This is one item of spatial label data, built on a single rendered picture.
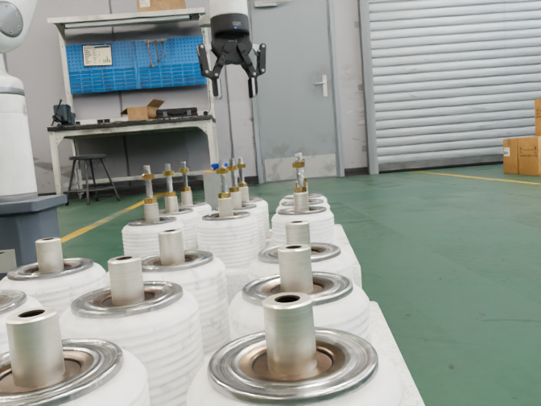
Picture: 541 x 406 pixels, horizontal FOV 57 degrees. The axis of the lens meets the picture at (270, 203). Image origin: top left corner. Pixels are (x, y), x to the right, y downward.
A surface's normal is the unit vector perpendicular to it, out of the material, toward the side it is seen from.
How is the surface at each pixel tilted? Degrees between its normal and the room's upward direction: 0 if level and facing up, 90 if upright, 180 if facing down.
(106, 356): 4
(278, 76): 90
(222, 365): 4
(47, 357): 90
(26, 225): 93
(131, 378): 43
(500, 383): 0
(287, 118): 90
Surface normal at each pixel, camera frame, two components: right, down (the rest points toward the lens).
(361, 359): -0.15, -0.99
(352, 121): 0.05, 0.10
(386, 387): 0.53, -0.74
